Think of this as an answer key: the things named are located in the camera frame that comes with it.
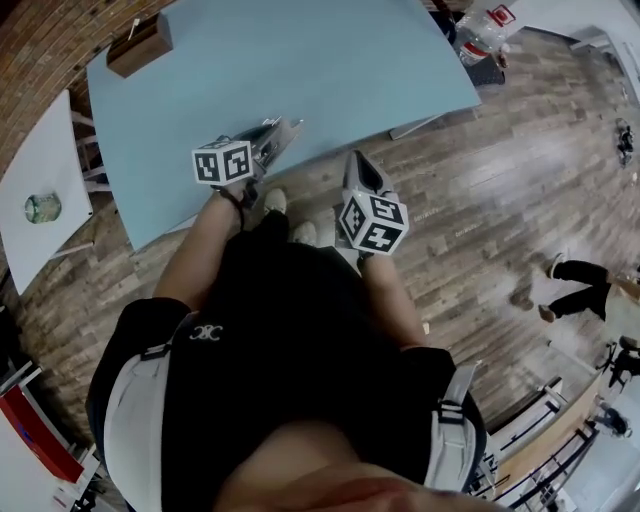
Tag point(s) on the person's shoe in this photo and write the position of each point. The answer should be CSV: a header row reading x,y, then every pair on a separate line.
x,y
276,201
305,234

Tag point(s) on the person's left shoe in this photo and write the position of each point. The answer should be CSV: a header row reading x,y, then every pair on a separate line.
x,y
276,201

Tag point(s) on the black dotted mat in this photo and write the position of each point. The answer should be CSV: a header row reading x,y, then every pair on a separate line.
x,y
487,75

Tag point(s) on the person's black t-shirt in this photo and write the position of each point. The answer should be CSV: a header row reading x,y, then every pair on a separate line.
x,y
300,350

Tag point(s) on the wooden table white frame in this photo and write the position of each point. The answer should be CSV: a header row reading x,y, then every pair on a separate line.
x,y
550,440

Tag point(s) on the red box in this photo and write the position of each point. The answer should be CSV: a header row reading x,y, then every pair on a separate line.
x,y
40,430

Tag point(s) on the person's neck and chin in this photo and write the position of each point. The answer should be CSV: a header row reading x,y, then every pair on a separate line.
x,y
340,475

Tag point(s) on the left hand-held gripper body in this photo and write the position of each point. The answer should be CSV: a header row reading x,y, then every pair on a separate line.
x,y
222,165

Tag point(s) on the light blue table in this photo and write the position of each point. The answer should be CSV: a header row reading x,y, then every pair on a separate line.
x,y
325,60

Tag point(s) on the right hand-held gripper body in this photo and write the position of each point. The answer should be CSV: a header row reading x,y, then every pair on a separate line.
x,y
375,225

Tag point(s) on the brown wooden box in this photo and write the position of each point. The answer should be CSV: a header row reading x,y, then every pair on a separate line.
x,y
142,50

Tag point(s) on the black office chair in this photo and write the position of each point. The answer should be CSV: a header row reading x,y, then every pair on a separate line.
x,y
622,360

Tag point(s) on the black floor device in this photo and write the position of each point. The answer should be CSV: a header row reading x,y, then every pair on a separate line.
x,y
625,140

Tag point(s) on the glass jar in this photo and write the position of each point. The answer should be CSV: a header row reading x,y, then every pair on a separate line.
x,y
42,208

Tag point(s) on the person's right forearm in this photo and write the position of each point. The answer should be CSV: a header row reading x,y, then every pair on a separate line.
x,y
395,305

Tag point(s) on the person's left forearm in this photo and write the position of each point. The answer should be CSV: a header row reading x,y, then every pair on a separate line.
x,y
200,250

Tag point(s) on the person's right shoe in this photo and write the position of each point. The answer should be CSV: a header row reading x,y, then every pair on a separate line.
x,y
305,234

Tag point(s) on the white stick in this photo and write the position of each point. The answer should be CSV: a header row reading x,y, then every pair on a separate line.
x,y
133,29

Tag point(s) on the clear water bottle red label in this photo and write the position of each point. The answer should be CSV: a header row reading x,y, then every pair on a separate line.
x,y
482,35

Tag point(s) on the white desk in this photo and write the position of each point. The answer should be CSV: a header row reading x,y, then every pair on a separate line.
x,y
615,60

